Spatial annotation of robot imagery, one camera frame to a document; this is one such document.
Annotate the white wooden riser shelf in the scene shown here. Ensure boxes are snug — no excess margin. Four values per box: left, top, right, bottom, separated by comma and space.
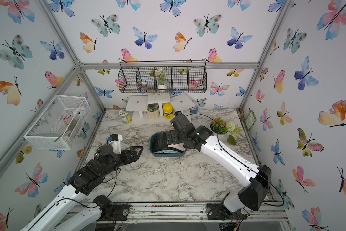
126, 93, 195, 125

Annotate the black calculator front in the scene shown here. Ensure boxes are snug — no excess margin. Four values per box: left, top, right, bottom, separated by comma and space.
151, 132, 168, 153

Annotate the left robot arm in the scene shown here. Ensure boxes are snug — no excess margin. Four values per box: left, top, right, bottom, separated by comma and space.
23, 144, 144, 231

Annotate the green framed card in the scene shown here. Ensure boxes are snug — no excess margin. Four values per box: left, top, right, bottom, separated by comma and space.
244, 110, 257, 130

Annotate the black wire wall basket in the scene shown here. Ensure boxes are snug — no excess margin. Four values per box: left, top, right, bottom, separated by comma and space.
116, 60, 207, 94

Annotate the pink calculator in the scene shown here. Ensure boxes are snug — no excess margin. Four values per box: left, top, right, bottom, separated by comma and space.
170, 143, 186, 152

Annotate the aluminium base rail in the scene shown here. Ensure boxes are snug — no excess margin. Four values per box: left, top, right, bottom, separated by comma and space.
42, 201, 290, 224

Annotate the light blue calculator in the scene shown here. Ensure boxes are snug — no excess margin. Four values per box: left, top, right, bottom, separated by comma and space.
154, 149, 180, 154

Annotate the cream bumpy plant pot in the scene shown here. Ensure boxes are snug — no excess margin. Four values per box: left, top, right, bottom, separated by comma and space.
147, 104, 160, 119

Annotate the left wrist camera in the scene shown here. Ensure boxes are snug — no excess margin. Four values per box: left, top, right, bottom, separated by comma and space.
107, 134, 123, 154

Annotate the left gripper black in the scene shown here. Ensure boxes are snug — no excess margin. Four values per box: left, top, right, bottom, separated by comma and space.
101, 145, 143, 178

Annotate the potted orange flower plant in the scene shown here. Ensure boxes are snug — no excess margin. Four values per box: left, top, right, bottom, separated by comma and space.
210, 117, 243, 136

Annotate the teal plastic storage box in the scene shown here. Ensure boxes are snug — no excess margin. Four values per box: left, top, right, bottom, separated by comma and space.
149, 132, 187, 157

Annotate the white mesh wall basket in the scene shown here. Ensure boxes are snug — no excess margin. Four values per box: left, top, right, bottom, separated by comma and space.
24, 95, 91, 150

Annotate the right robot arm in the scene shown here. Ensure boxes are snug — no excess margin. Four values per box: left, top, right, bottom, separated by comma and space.
166, 114, 272, 213

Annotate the sunflower seed can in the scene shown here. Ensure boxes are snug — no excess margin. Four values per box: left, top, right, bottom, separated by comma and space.
118, 109, 132, 124

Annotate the small white flower pot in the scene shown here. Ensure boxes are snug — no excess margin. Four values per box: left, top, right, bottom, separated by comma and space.
153, 68, 167, 90

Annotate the yellow plastic jar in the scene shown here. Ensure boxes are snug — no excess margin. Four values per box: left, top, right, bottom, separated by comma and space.
163, 103, 174, 119

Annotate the blue can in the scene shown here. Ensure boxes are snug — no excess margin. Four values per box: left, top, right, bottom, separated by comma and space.
190, 105, 199, 114

